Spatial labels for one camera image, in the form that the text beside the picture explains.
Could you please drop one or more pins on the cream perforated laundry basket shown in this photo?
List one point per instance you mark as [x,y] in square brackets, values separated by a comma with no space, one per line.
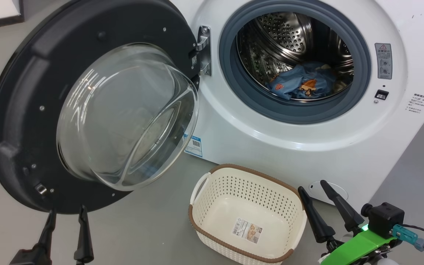
[212,206]

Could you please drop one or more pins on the black round glass washer door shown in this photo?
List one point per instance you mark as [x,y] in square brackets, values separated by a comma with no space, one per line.
[24,92]

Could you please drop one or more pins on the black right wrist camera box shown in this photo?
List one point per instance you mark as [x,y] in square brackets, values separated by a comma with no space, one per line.
[385,219]

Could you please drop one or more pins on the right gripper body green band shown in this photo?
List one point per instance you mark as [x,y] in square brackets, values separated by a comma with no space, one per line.
[355,246]

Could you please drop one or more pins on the blue orange-print garment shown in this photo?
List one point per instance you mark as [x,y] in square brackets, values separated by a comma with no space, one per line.
[300,82]

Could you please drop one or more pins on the grey rubber door gasket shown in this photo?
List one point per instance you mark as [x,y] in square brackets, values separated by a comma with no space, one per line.
[230,84]

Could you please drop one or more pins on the steel perforated washer drum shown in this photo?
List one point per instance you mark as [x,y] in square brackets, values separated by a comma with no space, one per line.
[282,36]

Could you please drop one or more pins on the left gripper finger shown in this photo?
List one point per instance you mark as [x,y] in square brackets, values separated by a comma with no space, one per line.
[48,235]
[84,243]

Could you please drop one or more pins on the blue energy label sticker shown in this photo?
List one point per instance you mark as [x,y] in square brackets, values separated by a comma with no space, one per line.
[193,145]

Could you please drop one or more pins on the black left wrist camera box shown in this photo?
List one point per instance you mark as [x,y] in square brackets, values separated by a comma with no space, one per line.
[24,258]

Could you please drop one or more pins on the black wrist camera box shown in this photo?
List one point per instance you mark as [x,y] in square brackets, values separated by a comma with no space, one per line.
[385,219]
[24,258]

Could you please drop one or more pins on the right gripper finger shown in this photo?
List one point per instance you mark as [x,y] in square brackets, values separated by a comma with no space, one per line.
[346,213]
[318,224]

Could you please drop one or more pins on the silver door hinge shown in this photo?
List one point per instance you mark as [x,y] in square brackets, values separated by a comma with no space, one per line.
[204,51]

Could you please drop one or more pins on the black text notice sticker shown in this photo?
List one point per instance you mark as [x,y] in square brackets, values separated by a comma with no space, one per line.
[418,103]

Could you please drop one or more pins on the round white filter cover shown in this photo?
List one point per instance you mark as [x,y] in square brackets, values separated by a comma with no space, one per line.
[339,191]

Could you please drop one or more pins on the white front-load washing machine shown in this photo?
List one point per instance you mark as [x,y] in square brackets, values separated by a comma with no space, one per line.
[289,147]

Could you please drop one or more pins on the grey warning sticker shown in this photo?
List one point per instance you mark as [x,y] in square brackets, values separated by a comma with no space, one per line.
[383,60]

